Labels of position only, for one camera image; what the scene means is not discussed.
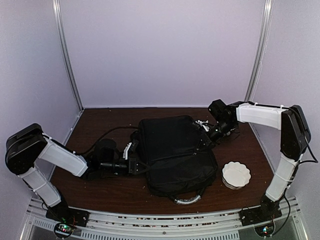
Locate black student bag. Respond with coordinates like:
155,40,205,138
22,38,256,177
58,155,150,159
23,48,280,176
131,115,218,205

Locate white scalloped dish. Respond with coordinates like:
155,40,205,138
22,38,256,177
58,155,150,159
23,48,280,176
221,161,252,190

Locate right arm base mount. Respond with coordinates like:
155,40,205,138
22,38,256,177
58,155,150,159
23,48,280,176
239,206,283,238

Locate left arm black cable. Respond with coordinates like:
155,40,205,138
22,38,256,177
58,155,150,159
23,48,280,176
74,126,140,156

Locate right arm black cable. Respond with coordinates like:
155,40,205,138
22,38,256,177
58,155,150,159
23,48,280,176
297,109,320,165

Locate left aluminium wall post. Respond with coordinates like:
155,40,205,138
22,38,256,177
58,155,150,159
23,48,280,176
52,0,84,112

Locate right aluminium wall post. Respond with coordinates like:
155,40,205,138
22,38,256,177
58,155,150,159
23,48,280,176
244,0,274,102

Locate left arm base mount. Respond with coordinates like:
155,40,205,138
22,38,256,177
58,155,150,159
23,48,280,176
45,208,90,239

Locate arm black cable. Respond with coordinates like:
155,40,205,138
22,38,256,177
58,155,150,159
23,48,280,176
297,109,320,165
74,126,140,156

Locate aluminium wall post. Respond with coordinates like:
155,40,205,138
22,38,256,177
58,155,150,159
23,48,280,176
244,0,274,102
52,0,84,112

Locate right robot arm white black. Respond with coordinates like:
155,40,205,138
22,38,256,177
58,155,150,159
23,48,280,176
195,99,312,221

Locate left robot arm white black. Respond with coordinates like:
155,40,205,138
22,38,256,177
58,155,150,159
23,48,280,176
4,123,150,222

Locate aluminium front rail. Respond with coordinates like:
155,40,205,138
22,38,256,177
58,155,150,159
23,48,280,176
19,196,306,240

